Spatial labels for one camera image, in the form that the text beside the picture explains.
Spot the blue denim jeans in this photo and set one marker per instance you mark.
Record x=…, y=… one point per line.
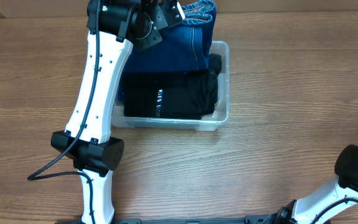
x=184, y=47

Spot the black garment with tape strip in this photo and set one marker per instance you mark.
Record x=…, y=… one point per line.
x=154, y=102

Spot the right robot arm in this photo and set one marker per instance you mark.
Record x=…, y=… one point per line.
x=332, y=198

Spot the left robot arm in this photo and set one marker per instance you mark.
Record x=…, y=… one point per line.
x=115, y=29

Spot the clear plastic storage bin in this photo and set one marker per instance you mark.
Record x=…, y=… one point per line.
x=209, y=122

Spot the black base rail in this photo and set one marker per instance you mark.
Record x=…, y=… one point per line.
x=248, y=219

